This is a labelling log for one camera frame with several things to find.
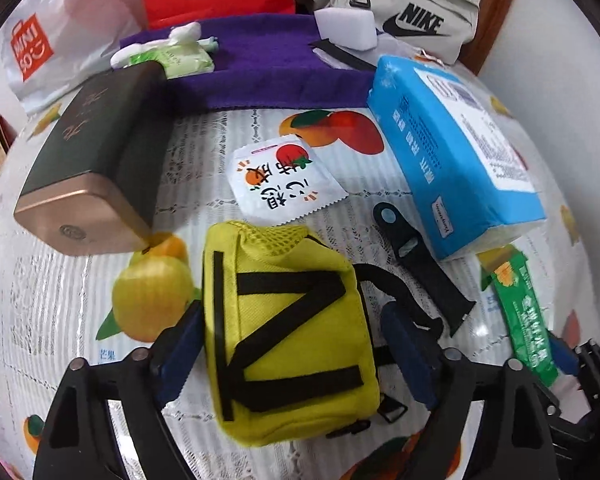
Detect dark green rectangular tin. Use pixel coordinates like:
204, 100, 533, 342
14, 61, 172, 256

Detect white Miniso plastic bag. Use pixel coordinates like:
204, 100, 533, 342
1, 0, 140, 115

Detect fruit print tablecloth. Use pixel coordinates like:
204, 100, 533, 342
0, 108, 598, 479

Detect brown wooden door frame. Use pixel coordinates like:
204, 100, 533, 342
460, 0, 513, 75

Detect green wet wipes pack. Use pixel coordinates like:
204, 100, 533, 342
130, 44, 214, 79

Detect purple towel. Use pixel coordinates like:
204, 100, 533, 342
111, 14, 375, 115

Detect clear plastic pouch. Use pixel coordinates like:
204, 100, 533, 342
313, 34, 436, 70

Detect white socks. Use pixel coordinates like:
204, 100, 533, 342
110, 22, 220, 70

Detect white fruit snack packet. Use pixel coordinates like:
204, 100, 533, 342
226, 136, 348, 226

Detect white sponge block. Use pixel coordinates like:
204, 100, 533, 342
314, 8, 378, 52

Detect yellow black pouch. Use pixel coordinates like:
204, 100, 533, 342
200, 220, 410, 449

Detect green sachet packet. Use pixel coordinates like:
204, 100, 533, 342
477, 244, 558, 387

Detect blue tissue pack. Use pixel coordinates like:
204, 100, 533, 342
367, 55, 546, 260

